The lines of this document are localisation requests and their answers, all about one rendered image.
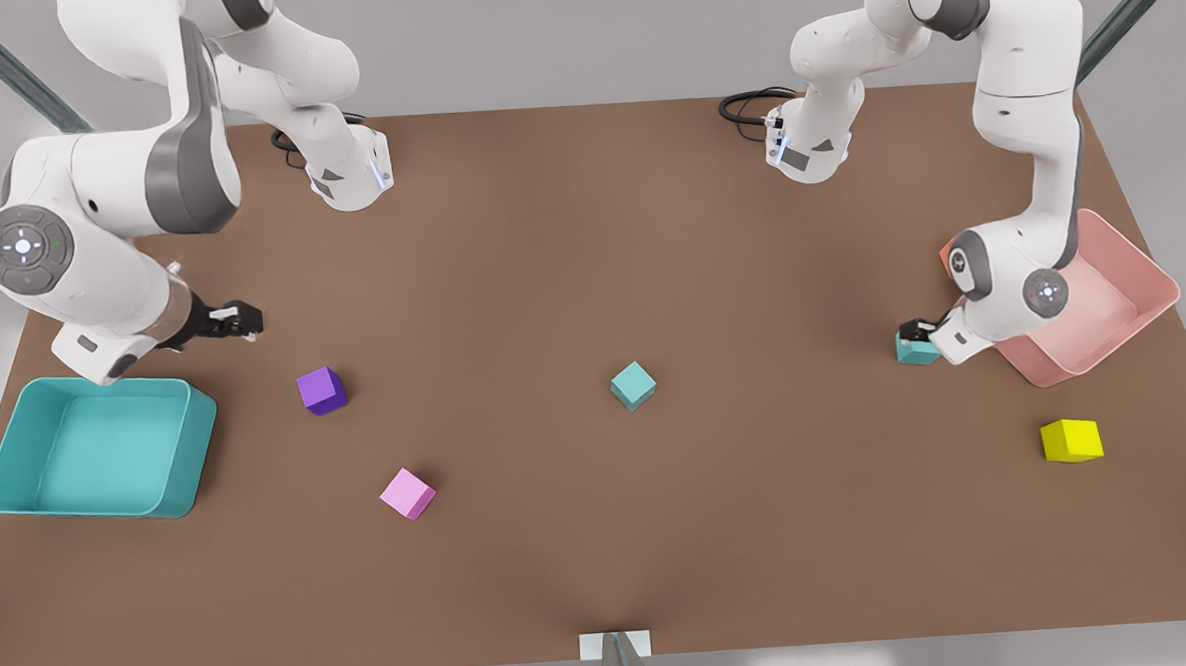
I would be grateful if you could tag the teal blue cube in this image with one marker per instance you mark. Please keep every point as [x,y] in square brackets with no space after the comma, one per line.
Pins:
[633,385]
[914,352]

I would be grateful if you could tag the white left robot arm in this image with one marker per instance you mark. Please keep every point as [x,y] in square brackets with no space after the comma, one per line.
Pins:
[1022,74]

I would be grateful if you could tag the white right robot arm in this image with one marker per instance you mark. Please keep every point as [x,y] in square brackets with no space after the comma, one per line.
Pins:
[106,184]

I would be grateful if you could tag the purple cube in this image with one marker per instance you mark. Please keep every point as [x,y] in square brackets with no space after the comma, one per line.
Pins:
[321,391]

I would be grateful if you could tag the teal plastic bin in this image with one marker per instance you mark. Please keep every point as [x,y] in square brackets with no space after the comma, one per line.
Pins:
[98,447]

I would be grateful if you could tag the pink plastic bin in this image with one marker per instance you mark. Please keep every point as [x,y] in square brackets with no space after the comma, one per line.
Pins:
[1102,301]

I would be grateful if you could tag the yellow cube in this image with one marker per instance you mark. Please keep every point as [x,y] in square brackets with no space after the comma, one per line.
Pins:
[1071,440]

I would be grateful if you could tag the light pink cube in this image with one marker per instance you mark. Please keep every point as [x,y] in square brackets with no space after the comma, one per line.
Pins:
[407,494]

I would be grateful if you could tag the silver frame post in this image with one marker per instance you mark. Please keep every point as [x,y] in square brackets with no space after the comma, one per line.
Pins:
[1134,4]
[622,662]
[11,66]

